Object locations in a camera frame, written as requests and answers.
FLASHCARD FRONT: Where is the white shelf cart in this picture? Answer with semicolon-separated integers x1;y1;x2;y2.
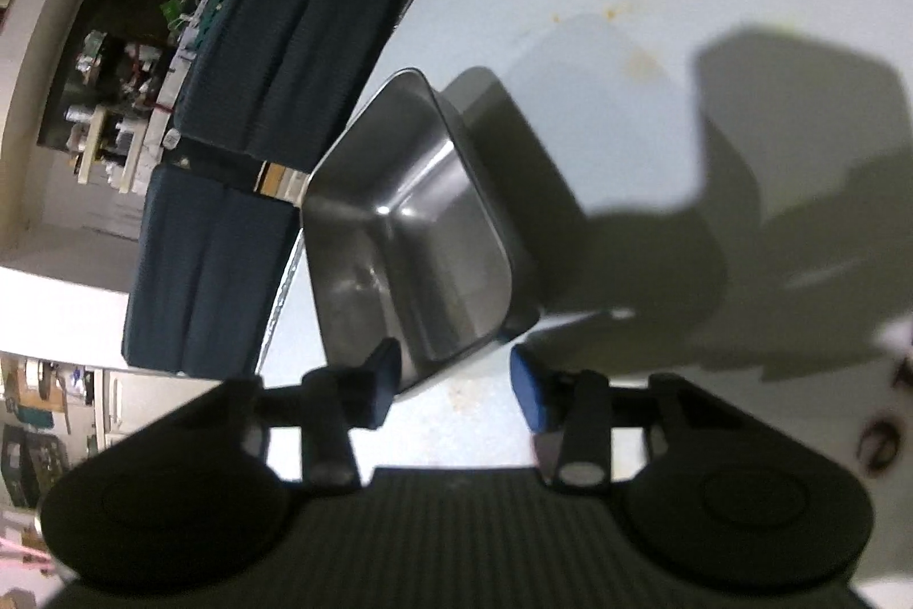
67;27;181;194

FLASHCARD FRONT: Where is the dark blue chair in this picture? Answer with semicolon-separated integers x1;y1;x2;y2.
174;0;409;169
121;162;302;379

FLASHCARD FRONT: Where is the teal sign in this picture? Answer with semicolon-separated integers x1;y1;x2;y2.
191;0;238;55

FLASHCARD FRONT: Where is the square steel container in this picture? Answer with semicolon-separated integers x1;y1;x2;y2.
300;68;542;396

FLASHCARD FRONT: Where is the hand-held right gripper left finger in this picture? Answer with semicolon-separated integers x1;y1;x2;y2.
207;338;402;494

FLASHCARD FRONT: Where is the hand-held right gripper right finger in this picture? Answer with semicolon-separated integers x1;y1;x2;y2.
510;344;721;497

